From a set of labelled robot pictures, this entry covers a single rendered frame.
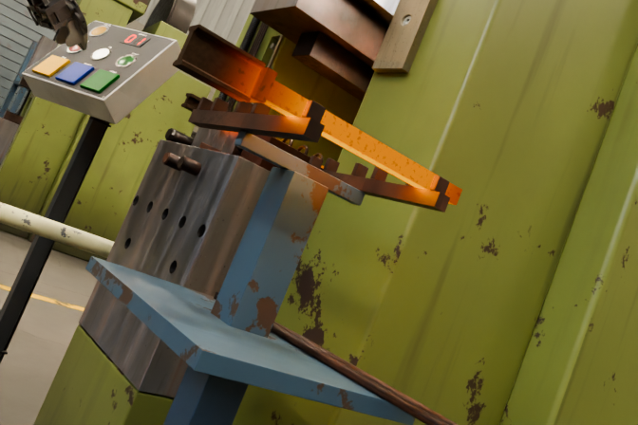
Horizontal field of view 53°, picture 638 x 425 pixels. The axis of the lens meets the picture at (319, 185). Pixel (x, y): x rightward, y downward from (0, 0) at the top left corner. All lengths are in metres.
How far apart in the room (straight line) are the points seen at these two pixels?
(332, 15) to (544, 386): 0.88
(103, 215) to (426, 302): 5.28
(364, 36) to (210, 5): 8.88
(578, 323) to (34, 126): 5.40
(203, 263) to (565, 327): 0.71
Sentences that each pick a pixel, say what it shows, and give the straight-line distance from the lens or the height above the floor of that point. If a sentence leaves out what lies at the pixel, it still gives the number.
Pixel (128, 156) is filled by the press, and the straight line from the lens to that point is 6.24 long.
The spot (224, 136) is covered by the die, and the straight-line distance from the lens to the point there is 1.38.
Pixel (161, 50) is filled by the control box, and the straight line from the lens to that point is 1.79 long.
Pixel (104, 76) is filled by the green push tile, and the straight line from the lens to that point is 1.76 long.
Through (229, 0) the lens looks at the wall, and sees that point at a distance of 10.49.
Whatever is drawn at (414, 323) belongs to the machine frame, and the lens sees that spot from 1.14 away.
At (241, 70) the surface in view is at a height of 0.94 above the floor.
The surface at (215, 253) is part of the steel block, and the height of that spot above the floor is 0.74.
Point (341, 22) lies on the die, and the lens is 1.47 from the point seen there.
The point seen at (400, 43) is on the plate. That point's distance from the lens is 1.27.
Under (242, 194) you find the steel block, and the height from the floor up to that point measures 0.85.
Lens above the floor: 0.79
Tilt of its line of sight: 6 degrees up
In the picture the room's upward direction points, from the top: 22 degrees clockwise
